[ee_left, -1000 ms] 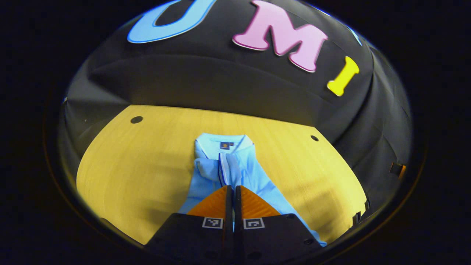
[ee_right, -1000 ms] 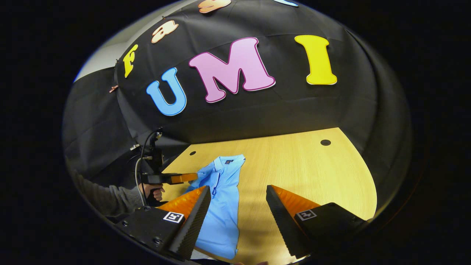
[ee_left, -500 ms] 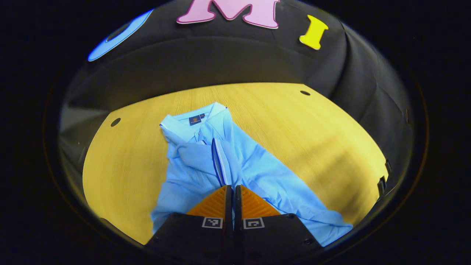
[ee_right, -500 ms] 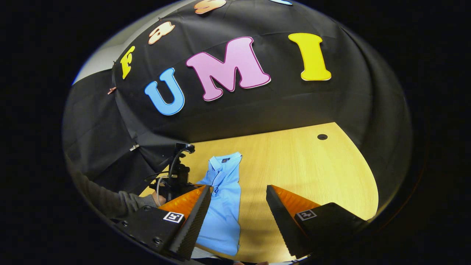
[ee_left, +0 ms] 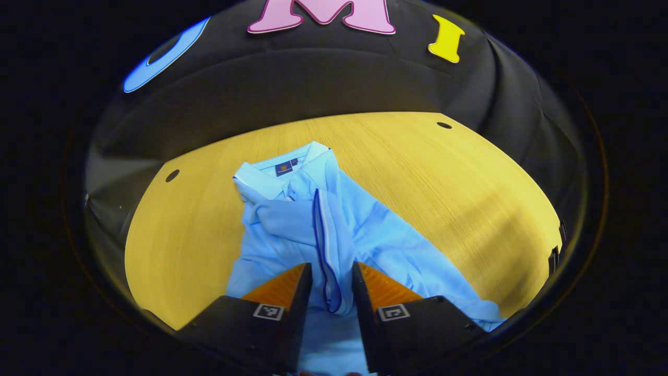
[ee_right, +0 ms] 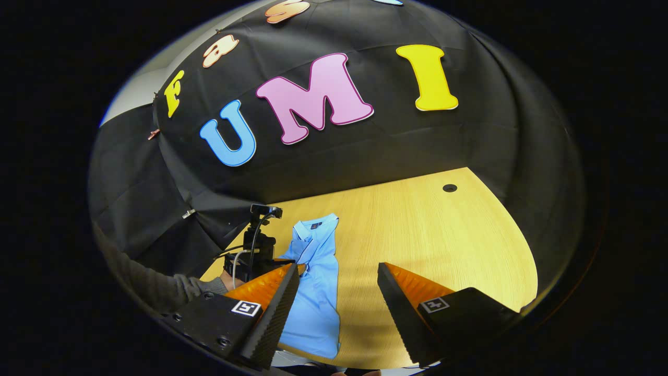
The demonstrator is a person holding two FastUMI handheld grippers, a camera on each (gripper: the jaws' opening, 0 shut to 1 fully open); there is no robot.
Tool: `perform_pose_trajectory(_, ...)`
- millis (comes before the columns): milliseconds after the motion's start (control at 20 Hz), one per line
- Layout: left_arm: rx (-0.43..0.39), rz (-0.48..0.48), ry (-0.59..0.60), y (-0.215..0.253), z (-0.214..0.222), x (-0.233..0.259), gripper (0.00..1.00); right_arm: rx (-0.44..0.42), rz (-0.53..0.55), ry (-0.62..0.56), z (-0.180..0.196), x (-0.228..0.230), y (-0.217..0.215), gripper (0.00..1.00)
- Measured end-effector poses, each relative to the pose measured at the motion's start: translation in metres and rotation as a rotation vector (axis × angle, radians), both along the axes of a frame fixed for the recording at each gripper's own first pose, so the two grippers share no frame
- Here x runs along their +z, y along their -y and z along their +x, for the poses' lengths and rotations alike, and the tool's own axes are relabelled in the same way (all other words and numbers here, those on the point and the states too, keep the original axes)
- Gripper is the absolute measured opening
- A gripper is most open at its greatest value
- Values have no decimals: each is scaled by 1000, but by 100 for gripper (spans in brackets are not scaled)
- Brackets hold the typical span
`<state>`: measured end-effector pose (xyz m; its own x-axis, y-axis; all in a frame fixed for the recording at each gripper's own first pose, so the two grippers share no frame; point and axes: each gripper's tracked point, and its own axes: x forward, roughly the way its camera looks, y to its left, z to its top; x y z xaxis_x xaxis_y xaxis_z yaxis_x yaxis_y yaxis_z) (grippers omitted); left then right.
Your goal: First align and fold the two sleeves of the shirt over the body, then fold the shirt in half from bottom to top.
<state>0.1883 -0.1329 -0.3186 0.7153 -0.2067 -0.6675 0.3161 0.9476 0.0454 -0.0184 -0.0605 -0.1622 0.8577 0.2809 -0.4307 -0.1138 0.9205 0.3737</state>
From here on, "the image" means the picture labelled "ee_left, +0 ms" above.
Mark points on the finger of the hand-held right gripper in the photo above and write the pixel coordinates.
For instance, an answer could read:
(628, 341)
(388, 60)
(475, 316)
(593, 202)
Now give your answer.
(553, 259)
(562, 231)

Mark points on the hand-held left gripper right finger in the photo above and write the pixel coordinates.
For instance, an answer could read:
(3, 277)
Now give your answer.
(362, 324)

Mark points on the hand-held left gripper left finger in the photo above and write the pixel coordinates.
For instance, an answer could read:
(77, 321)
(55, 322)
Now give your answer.
(300, 324)

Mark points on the light blue T-shirt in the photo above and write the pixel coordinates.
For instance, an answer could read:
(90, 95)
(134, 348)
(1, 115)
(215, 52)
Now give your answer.
(376, 230)

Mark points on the black backdrop cloth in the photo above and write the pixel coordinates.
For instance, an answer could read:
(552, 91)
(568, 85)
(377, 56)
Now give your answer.
(313, 78)

